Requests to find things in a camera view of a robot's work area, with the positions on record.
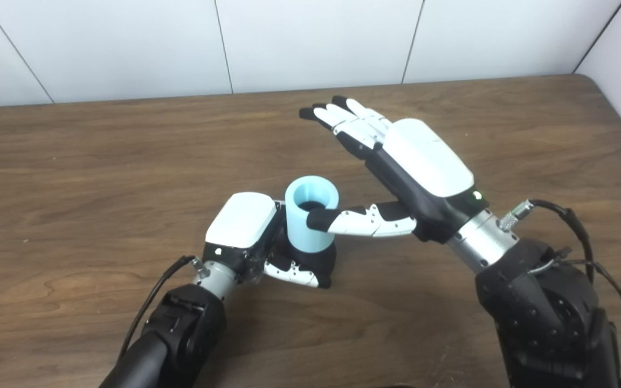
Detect white and black left hand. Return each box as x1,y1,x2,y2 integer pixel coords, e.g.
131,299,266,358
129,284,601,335
203,192,333,289

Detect white and black right hand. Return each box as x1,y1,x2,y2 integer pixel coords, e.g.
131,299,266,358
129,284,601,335
299,96,489,244

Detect light-blue hose piece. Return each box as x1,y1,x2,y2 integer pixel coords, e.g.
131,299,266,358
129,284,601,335
285,176,340,253

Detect black nozzle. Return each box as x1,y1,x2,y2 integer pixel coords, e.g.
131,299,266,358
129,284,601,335
267,240,338,281

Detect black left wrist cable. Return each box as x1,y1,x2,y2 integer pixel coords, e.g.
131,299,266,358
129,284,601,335
116,255,206,362

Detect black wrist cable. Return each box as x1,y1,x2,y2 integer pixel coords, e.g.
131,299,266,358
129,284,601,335
499,199,621,386
116,255,206,362

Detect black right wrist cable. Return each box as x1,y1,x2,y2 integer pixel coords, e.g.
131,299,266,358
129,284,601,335
499,199,621,386

